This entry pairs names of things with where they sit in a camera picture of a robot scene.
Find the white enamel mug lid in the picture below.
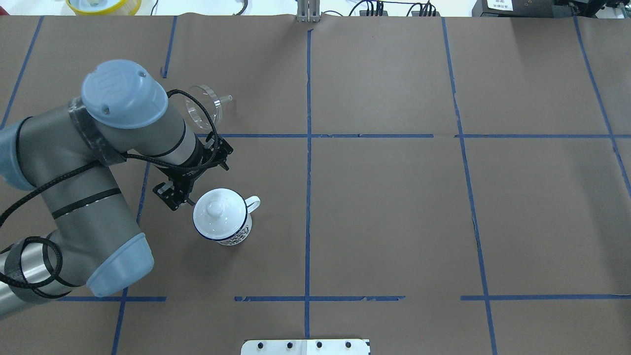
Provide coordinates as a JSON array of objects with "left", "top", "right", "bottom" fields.
[{"left": 192, "top": 188, "right": 246, "bottom": 241}]

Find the clear glass funnel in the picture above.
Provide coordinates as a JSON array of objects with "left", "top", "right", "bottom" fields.
[{"left": 185, "top": 84, "right": 234, "bottom": 131}]

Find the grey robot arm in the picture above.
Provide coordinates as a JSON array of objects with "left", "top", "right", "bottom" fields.
[{"left": 1, "top": 59, "right": 233, "bottom": 319}]

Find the long vertical blue tape strip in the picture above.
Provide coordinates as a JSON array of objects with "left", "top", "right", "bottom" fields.
[{"left": 304, "top": 29, "right": 313, "bottom": 339}]

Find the long horizontal blue tape strip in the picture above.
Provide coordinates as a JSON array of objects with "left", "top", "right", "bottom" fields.
[{"left": 221, "top": 134, "right": 631, "bottom": 140}]

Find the aluminium frame post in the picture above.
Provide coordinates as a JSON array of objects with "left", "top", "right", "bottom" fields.
[{"left": 296, "top": 0, "right": 321, "bottom": 23}]

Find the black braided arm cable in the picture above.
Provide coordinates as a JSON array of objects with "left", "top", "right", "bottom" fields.
[{"left": 0, "top": 89, "right": 221, "bottom": 289}]

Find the yellow tape roll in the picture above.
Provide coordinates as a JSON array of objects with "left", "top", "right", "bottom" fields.
[{"left": 65, "top": 0, "right": 142, "bottom": 16}]

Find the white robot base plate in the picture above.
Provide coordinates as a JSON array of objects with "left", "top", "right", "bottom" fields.
[{"left": 241, "top": 339, "right": 371, "bottom": 355}]

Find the white enamel mug blue rim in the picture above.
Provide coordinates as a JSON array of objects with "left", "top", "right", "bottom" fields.
[{"left": 192, "top": 188, "right": 261, "bottom": 246}]

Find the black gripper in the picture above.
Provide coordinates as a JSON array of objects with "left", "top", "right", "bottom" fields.
[{"left": 153, "top": 132, "right": 234, "bottom": 211}]

